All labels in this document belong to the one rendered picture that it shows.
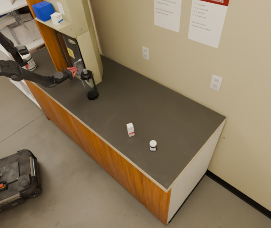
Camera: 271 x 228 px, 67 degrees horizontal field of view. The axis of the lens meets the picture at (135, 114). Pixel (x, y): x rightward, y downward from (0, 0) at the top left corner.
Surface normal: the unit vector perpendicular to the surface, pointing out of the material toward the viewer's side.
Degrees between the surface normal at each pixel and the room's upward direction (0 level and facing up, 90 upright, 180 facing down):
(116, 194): 0
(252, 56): 90
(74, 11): 90
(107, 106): 0
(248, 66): 90
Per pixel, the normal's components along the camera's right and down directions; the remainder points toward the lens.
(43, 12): 0.73, 0.47
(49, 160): -0.07, -0.67
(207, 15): -0.68, 0.58
